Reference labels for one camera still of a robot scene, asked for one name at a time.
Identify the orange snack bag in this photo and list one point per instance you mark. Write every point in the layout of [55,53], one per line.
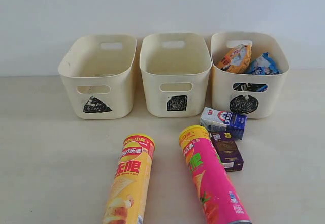
[236,60]

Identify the blue snack bag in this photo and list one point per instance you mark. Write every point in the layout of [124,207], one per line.
[263,65]

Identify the yellow chips can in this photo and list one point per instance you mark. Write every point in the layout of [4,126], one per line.
[128,194]

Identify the pink chips can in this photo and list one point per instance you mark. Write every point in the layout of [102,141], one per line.
[218,197]

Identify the cream bin with square mark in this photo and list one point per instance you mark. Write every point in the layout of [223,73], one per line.
[175,69]

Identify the white and blue milk carton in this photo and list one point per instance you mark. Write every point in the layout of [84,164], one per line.
[215,121]

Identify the cream bin with triangle mark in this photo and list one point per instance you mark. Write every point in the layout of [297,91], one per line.
[98,73]

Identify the purple box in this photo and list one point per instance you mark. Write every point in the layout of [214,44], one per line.
[227,150]

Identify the cream bin with circle mark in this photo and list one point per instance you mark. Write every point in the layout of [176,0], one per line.
[252,95]

